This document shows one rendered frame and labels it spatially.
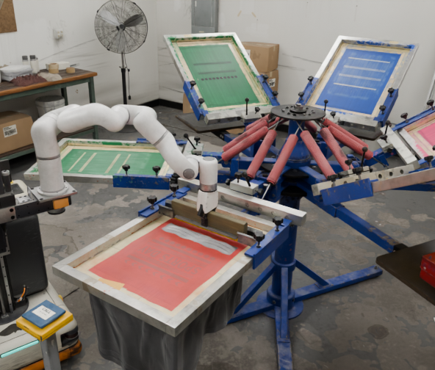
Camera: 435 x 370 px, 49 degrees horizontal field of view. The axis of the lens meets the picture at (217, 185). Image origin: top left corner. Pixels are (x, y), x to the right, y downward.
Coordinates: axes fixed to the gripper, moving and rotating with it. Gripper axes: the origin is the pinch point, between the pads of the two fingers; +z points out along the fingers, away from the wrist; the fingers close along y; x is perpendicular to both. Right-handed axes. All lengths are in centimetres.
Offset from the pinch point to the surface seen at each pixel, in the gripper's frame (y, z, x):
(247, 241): 2.8, 1.7, 21.6
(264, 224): -15.2, 2.6, 20.0
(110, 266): 44.0, 5.8, -15.0
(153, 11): -408, -39, -379
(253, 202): -22.1, -2.1, 9.8
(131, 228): 20.7, 3.3, -25.5
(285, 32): -413, -26, -170
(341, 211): -60, 9, 39
